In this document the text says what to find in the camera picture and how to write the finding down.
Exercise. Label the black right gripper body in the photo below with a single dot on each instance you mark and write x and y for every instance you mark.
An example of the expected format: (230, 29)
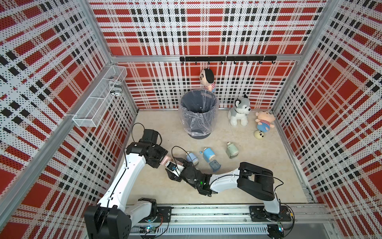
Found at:
(182, 177)

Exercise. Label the aluminium front rail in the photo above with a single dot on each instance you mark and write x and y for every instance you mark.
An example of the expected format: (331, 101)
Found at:
(231, 219)

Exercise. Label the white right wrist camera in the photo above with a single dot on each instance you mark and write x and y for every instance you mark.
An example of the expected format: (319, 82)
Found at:
(174, 168)

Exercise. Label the clear plastic bin liner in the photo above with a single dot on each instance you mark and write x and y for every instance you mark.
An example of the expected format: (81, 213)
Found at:
(198, 118)

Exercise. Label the bright blue pencil sharpener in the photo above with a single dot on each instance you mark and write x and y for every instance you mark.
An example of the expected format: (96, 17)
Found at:
(208, 155)

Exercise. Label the green pencil sharpener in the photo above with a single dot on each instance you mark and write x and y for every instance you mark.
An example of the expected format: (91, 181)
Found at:
(232, 151)

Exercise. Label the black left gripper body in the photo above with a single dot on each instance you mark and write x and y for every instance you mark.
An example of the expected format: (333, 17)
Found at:
(158, 153)

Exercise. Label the dark grey trash bin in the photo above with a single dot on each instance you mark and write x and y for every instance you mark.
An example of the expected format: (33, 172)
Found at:
(198, 113)

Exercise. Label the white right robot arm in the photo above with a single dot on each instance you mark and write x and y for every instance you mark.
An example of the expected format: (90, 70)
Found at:
(254, 180)

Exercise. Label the hanging boy doll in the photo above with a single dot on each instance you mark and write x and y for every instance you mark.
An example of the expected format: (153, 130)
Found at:
(207, 80)

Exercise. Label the grey white husky plush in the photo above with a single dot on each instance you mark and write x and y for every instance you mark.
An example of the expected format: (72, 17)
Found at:
(240, 111)

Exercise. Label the blue sharpener shavings tray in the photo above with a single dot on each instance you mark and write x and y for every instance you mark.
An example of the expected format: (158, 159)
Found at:
(214, 165)

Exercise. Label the pink pig plush blue shirt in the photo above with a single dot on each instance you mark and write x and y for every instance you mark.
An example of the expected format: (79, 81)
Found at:
(264, 121)

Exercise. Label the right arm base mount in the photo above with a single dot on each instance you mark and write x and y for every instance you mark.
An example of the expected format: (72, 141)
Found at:
(259, 214)

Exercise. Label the small striped can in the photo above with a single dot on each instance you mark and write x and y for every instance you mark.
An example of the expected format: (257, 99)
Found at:
(115, 86)

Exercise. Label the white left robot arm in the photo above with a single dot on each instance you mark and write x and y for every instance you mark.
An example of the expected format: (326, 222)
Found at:
(110, 218)

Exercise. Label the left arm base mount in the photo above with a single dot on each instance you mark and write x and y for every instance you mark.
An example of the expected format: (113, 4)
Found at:
(164, 213)

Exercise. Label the black hook rail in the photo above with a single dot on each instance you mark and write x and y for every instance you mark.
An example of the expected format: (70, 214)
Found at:
(197, 59)

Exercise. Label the cream round face ball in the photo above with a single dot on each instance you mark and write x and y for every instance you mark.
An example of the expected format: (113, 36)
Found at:
(259, 134)

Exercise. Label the white wire mesh shelf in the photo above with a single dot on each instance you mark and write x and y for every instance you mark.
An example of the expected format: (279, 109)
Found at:
(92, 111)

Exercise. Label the light blue pencil sharpener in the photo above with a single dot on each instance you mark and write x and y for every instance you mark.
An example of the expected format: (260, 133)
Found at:
(192, 158)

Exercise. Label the pink pencil sharpener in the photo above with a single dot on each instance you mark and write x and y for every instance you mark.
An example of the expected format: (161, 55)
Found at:
(166, 160)

